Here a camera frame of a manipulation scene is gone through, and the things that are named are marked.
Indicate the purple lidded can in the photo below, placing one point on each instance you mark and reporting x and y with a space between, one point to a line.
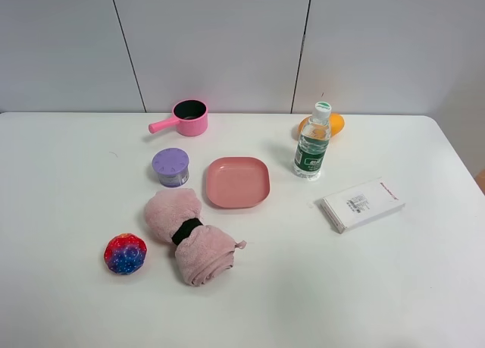
172 167

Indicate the orange mango fruit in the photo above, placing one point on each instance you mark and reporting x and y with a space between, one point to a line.
337 123

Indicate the red blue spiky ball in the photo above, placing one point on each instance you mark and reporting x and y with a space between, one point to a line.
125 254

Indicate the pink square plate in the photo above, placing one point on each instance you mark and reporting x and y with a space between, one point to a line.
237 182

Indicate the pink rolled towel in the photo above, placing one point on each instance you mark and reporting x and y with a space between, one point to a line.
202 252

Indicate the pink saucepan toy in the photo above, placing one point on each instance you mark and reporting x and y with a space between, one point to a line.
189 117

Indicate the white cardboard box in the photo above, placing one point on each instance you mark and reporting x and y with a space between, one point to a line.
361 204

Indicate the clear water bottle green label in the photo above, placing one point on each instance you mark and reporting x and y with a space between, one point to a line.
314 138

